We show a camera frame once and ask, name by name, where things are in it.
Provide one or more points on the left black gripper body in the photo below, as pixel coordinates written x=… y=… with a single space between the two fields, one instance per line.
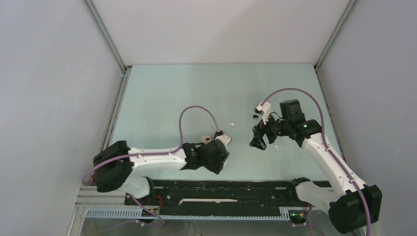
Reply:
x=215 y=165

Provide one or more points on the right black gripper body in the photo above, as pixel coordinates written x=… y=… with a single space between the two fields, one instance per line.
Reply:
x=273 y=129

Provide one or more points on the beige earbud case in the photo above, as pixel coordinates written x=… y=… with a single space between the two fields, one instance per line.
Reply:
x=206 y=139

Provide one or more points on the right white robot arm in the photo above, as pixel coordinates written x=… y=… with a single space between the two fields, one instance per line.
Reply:
x=352 y=203

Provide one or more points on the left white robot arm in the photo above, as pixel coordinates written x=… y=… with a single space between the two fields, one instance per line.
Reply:
x=120 y=167

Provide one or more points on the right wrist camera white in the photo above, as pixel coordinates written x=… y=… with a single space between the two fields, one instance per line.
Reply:
x=264 y=108

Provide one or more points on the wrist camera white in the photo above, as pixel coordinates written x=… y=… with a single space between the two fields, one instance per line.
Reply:
x=264 y=108
x=222 y=140

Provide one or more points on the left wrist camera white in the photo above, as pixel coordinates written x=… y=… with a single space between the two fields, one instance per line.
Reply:
x=222 y=140

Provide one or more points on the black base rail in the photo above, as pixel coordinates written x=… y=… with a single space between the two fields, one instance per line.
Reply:
x=209 y=198

